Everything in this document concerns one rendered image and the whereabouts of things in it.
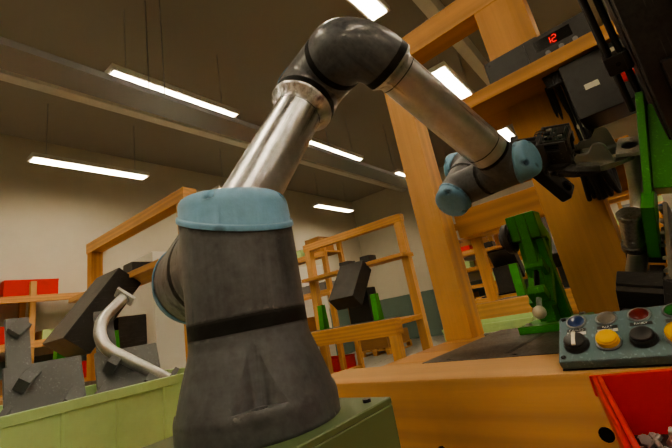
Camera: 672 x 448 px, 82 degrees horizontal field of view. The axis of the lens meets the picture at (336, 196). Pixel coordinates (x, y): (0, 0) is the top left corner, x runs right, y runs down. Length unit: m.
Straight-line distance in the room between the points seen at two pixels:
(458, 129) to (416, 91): 0.11
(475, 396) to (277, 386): 0.35
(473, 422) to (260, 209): 0.43
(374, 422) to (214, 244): 0.21
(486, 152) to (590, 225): 0.48
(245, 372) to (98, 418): 0.59
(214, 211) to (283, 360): 0.15
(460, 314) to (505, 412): 0.69
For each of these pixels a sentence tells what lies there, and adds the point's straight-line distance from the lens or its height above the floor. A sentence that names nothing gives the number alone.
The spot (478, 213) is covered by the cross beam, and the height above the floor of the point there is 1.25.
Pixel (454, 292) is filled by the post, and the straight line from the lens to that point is 1.29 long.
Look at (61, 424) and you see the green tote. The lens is 0.91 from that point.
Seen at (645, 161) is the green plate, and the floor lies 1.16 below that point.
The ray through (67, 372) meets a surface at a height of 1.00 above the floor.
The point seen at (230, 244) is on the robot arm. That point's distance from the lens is 0.37.
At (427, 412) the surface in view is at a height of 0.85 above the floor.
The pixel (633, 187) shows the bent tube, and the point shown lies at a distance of 0.95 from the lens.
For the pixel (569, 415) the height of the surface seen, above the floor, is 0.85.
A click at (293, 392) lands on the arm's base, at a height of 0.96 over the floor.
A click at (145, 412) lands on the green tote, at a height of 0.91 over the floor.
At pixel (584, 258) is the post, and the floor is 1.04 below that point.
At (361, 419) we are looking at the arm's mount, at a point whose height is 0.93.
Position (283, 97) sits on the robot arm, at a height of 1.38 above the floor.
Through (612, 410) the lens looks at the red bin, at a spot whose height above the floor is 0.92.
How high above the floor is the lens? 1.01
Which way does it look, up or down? 17 degrees up
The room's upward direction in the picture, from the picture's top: 11 degrees counter-clockwise
